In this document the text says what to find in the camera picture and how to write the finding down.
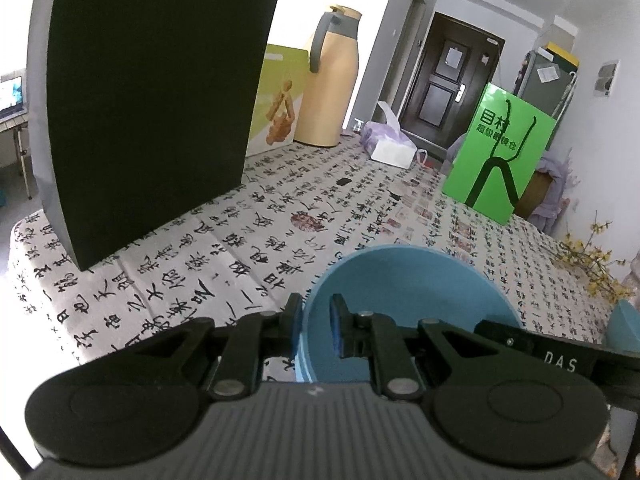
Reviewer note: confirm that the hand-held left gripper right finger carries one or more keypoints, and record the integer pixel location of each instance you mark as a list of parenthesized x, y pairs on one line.
[(336, 327)]

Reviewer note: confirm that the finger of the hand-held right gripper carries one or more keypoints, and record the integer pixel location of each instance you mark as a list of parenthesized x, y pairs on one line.
[(560, 355)]

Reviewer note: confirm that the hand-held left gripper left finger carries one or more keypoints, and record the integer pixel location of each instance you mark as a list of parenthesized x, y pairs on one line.
[(292, 325)]

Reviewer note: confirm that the blue bowl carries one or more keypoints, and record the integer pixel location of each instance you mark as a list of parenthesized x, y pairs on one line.
[(625, 325), (400, 285)]

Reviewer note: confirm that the yellow flower branch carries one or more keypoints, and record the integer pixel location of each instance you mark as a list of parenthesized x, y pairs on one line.
[(595, 260)]

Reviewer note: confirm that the purple jacket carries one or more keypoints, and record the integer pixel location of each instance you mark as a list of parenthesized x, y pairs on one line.
[(555, 200)]

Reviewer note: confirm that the wooden chair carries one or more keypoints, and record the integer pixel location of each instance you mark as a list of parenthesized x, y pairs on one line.
[(532, 190)]

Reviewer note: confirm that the tissue box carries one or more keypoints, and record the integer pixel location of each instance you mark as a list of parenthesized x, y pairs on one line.
[(392, 150)]

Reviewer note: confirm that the green paper bag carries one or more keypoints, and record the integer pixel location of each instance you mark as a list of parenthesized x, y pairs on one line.
[(470, 175)]

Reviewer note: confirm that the yellow-green gift box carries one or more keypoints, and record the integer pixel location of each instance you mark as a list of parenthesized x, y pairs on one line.
[(275, 85)]

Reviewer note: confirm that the beige thermos jug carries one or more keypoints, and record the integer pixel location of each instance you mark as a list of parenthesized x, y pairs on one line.
[(325, 85)]

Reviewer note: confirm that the dark entrance door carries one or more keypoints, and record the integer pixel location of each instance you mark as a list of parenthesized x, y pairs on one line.
[(435, 95)]

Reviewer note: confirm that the white umbrella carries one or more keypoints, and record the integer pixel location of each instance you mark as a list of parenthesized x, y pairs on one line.
[(567, 95)]

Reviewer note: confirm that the grey refrigerator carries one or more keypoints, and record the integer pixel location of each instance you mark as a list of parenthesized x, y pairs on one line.
[(540, 90)]

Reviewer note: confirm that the large black panel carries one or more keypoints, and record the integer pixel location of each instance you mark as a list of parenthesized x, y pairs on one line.
[(150, 85)]

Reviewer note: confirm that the yellow and green box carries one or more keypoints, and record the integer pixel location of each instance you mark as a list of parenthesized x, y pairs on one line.
[(562, 55)]

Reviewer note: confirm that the open laptop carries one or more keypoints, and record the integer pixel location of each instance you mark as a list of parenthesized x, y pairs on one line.
[(12, 97)]

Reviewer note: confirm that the wall panel box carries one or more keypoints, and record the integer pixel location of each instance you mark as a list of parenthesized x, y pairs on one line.
[(606, 78)]

